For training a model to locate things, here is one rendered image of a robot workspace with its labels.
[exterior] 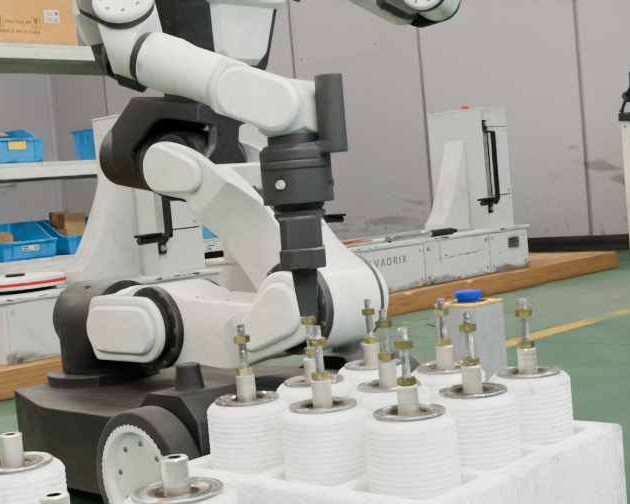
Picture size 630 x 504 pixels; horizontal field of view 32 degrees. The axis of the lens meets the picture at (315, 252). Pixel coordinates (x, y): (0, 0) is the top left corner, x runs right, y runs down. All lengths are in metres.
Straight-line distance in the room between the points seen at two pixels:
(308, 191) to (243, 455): 0.32
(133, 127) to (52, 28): 4.77
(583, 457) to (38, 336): 2.21
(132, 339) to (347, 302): 0.44
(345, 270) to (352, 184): 6.40
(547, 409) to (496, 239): 3.58
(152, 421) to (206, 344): 0.28
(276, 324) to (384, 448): 0.54
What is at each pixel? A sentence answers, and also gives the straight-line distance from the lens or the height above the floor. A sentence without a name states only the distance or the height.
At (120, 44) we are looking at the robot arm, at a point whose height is 0.69.
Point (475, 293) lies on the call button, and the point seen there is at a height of 0.33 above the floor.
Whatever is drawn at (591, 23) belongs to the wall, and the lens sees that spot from 6.93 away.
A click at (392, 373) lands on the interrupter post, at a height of 0.27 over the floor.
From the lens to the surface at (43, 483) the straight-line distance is 1.08.
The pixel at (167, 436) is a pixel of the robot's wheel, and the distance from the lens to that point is 1.57.
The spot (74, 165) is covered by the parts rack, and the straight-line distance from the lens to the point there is 6.52.
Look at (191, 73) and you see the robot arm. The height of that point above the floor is 0.65.
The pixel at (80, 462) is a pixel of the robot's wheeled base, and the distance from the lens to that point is 1.86.
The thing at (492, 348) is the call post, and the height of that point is 0.25.
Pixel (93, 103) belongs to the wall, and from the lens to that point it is 10.42.
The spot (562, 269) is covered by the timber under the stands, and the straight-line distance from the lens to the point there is 5.17.
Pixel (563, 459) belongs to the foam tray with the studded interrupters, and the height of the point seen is 0.17.
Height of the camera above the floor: 0.48
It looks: 3 degrees down
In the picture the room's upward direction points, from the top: 5 degrees counter-clockwise
